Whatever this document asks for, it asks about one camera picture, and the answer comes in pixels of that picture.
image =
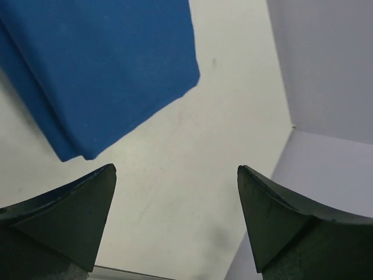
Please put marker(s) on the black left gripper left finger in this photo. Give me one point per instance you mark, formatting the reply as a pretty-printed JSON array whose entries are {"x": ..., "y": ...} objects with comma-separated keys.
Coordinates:
[{"x": 56, "y": 235}]

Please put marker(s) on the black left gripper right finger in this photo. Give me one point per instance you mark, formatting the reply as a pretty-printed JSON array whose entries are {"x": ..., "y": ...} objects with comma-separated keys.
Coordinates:
[{"x": 294, "y": 237}]

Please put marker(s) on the blue surgical drape cloth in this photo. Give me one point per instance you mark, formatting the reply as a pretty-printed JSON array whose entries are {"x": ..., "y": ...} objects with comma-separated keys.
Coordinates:
[{"x": 92, "y": 71}]

